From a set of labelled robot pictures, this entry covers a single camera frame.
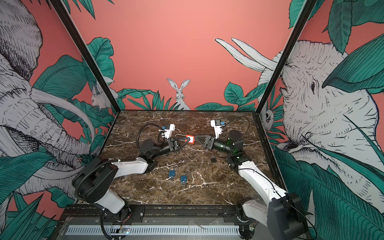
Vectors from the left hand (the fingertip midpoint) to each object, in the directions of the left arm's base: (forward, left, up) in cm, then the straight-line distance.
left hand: (189, 140), depth 69 cm
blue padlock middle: (-9, +4, -27) cm, 29 cm away
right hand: (+1, -2, 0) cm, 3 cm away
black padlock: (+4, -15, -29) cm, 33 cm away
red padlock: (+2, -1, -1) cm, 3 cm away
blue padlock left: (-5, +12, -28) cm, 30 cm away
